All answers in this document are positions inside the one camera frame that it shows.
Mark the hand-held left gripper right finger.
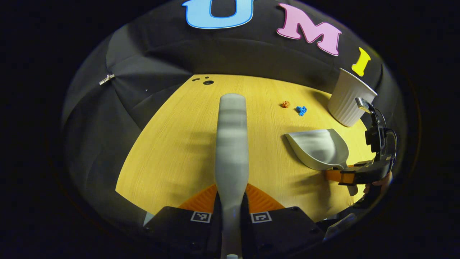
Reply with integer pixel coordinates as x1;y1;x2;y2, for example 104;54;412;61
241;183;326;259

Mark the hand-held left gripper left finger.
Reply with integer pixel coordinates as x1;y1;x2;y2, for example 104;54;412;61
144;183;221;259

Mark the white dustpan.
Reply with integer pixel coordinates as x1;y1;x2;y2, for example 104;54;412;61
284;128;360;196

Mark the white ribbed garbage bin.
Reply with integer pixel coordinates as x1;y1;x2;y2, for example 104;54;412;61
327;68;378;127

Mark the small white broom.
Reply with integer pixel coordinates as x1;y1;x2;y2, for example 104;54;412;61
215;93;249;259

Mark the wooden desktop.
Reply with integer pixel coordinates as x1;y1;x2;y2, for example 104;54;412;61
115;74;376;223

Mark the black backdrop cloth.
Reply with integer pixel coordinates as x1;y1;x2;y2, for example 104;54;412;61
61;0;399;231

